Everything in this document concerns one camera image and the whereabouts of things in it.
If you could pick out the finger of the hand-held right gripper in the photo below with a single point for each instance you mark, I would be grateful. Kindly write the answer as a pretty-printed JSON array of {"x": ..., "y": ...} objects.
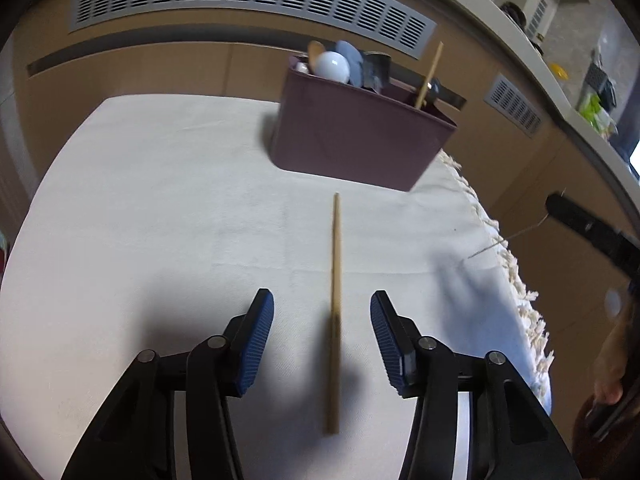
[{"x": 585, "y": 225}]

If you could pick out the green vegetables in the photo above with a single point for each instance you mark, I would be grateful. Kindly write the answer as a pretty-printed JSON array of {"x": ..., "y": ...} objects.
[{"x": 595, "y": 115}]

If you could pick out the grey kitchen countertop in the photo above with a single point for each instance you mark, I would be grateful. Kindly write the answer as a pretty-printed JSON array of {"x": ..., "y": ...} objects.
[{"x": 500, "y": 45}]

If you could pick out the person's right hand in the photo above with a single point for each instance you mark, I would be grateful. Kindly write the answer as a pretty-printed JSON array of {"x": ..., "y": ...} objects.
[{"x": 612, "y": 370}]

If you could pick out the dark round pot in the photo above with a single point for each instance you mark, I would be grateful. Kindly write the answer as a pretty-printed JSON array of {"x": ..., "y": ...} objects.
[{"x": 512, "y": 12}]

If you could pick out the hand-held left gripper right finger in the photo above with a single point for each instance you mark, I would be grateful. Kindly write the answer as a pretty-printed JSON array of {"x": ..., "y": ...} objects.
[{"x": 386, "y": 347}]

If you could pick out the dark olive long spoon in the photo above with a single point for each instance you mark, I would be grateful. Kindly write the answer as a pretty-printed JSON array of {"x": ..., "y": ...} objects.
[{"x": 434, "y": 92}]

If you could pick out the white wall vent column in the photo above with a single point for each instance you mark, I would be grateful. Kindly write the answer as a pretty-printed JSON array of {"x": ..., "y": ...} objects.
[{"x": 540, "y": 7}]

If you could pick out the wooden chopstick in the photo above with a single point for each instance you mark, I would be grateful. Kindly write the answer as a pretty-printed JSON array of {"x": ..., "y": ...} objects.
[
  {"x": 429, "y": 76},
  {"x": 334, "y": 310}
]

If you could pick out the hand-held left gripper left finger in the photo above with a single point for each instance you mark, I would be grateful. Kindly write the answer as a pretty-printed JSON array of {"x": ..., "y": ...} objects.
[{"x": 255, "y": 347}]

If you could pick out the yellow-lidded jar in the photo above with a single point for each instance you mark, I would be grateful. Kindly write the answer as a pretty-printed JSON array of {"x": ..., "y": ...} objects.
[{"x": 559, "y": 71}]

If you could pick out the shovel-shaped metal spoon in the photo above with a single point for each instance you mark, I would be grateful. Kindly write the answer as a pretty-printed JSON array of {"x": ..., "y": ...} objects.
[{"x": 374, "y": 72}]

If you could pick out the white fringed tablecloth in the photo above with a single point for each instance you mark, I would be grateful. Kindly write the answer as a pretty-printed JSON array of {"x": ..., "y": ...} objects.
[{"x": 150, "y": 235}]

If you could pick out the blue-grey ceramic spoon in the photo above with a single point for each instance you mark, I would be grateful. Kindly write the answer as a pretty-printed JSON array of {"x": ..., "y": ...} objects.
[{"x": 351, "y": 57}]

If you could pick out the maroon plastic utensil box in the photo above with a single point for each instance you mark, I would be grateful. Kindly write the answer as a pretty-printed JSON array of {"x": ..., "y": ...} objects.
[{"x": 350, "y": 135}]

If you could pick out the grey perforated rack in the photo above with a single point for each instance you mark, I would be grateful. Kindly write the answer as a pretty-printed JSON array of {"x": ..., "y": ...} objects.
[{"x": 600, "y": 77}]

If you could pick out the short grey vent grille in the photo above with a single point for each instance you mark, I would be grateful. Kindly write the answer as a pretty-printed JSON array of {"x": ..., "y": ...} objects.
[{"x": 515, "y": 105}]

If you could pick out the wooden spoon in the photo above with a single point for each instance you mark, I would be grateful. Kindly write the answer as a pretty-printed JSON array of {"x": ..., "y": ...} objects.
[{"x": 314, "y": 51}]

